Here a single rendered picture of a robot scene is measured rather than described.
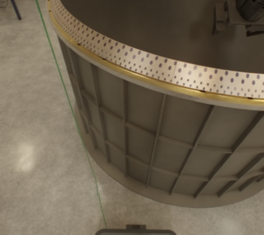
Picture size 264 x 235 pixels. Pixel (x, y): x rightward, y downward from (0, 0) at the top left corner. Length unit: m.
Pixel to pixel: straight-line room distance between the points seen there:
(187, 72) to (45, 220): 1.49
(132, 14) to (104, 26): 0.14
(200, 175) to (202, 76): 0.83
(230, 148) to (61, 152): 1.44
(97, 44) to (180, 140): 0.63
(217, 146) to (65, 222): 1.23
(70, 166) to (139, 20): 1.44
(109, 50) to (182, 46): 0.30
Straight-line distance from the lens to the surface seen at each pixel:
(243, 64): 0.81
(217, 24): 0.55
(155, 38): 0.79
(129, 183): 1.76
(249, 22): 0.55
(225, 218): 1.86
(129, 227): 1.46
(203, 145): 1.10
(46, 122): 2.25
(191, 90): 0.76
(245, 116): 0.94
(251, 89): 0.82
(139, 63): 0.80
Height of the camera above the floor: 1.68
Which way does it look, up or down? 48 degrees down
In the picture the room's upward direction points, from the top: 1 degrees clockwise
